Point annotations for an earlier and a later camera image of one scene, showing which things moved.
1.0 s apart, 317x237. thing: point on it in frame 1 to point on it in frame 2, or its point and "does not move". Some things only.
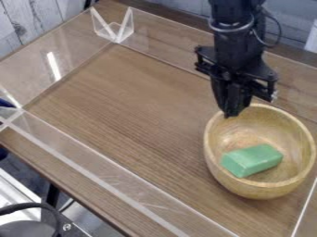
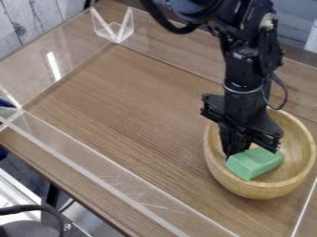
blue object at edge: (6, 103) does not move
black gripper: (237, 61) to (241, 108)
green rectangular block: (252, 160) does not move
